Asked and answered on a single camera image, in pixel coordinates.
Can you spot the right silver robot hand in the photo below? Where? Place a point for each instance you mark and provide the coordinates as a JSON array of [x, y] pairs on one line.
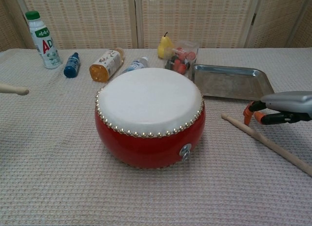
[[287, 101]]

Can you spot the wooden drumstick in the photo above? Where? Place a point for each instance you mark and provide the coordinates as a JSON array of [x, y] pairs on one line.
[[12, 89], [268, 141]]

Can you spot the rectangular metal tray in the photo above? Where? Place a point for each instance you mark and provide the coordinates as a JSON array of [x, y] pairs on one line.
[[226, 83]]

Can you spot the red and white drum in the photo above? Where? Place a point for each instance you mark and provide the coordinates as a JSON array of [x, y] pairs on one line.
[[148, 99]]

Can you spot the clear box red items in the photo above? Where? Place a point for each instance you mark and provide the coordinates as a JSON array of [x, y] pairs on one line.
[[182, 57]]

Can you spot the yellow toy pear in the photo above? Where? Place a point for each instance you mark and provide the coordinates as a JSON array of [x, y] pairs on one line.
[[164, 46]]

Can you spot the clear water bottle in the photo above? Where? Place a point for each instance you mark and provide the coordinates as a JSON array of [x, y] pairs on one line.
[[136, 65]]

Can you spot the amber tea bottle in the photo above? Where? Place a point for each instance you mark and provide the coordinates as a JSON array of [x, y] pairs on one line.
[[107, 63]]

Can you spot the bamboo folding screen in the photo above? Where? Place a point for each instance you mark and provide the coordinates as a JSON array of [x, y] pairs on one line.
[[85, 21]]

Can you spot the small blue bottle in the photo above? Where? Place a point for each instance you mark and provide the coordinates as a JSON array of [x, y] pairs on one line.
[[72, 67]]

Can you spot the beige woven tablecloth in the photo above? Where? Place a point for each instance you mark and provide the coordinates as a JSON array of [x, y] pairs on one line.
[[61, 187]]

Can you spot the white bottle green cap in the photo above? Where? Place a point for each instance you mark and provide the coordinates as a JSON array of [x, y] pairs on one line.
[[46, 45]]

